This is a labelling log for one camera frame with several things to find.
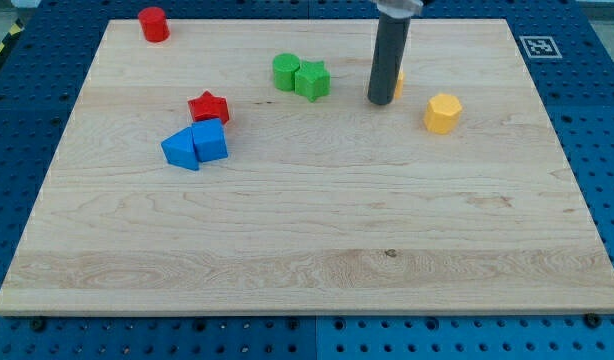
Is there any yellow heart block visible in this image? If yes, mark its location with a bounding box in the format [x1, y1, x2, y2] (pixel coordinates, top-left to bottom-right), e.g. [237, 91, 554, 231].
[393, 70, 405, 99]

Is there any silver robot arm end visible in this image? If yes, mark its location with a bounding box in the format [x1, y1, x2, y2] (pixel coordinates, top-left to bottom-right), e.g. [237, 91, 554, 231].
[371, 0, 434, 19]

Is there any wooden board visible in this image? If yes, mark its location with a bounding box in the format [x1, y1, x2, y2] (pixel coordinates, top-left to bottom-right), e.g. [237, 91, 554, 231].
[0, 19, 614, 317]

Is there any green star block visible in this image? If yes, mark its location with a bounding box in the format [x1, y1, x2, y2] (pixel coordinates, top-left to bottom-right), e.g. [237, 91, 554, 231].
[294, 60, 331, 102]

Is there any blue pentagon block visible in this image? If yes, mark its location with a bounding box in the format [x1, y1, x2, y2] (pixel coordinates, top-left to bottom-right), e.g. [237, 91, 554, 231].
[191, 118, 229, 162]

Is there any green cylinder block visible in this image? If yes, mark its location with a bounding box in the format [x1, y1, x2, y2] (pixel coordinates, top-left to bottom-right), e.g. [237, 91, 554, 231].
[272, 53, 300, 91]

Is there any red star block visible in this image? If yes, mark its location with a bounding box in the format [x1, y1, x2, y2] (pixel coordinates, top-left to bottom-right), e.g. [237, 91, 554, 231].
[187, 91, 230, 125]

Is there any blue triangle block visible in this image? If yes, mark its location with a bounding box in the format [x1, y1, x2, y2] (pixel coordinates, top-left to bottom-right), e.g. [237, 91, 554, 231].
[161, 127, 200, 171]

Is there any yellow hexagon block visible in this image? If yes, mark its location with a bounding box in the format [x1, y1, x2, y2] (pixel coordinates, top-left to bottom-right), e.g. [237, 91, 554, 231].
[423, 93, 463, 135]

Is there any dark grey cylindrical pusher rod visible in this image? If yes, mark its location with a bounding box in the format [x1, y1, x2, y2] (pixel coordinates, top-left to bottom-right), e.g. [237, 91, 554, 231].
[367, 14, 411, 106]

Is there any red cylinder block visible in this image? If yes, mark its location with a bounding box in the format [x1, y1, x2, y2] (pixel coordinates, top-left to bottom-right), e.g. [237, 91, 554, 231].
[138, 6, 170, 43]

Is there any white fiducial marker tag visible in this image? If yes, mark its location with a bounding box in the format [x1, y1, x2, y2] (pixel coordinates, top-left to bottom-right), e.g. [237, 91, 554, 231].
[519, 35, 562, 59]

